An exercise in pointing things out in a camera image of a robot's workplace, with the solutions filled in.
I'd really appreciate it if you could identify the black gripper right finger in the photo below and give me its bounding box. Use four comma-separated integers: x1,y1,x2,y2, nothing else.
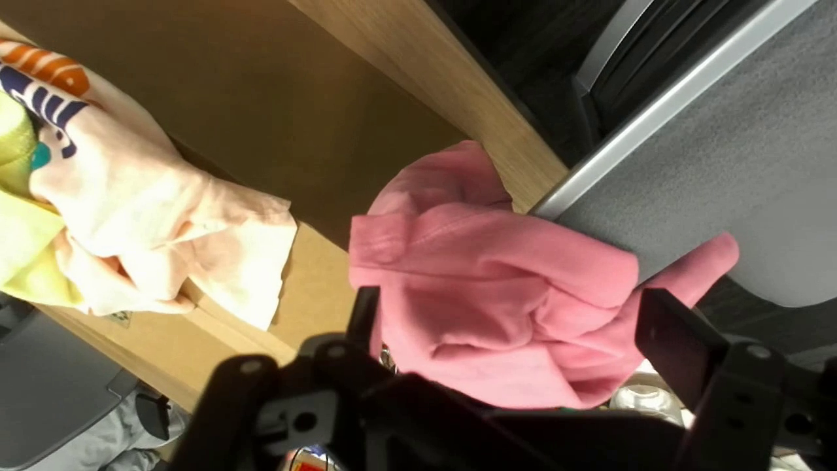
634,285,837,471

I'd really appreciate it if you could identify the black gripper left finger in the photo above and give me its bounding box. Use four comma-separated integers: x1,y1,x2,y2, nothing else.
187,285,401,471

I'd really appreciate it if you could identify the pink shirt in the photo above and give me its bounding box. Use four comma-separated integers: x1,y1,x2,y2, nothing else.
349,139,744,413

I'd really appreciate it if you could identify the peach shirt with colourful print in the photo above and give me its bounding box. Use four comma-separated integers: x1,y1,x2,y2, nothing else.
0,35,302,332

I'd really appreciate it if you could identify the yellow shirt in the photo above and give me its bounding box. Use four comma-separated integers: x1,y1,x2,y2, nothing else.
0,85,88,311

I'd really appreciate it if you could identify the large cardboard box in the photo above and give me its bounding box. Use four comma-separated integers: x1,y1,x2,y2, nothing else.
0,0,469,413

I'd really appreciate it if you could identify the grey office chair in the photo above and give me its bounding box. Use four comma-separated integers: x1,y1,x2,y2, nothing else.
0,297,142,468

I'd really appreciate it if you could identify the person in grey hoodie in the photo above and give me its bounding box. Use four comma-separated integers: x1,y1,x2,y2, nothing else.
34,395,192,471

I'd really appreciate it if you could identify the grey chair with silver frame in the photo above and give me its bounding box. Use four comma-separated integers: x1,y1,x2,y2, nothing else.
532,0,837,368

